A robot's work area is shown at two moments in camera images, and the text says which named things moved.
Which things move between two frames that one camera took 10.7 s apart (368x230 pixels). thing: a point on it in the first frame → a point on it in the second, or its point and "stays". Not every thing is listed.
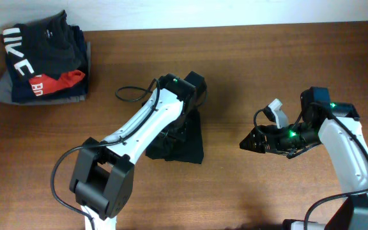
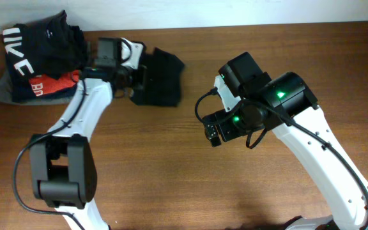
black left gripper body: x=179 y=127 → x=132 y=77
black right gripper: x=275 y=145 → x=227 y=130
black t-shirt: x=190 y=151 → x=163 y=77
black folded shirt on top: x=52 y=47 stays
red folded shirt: x=42 y=84 stays
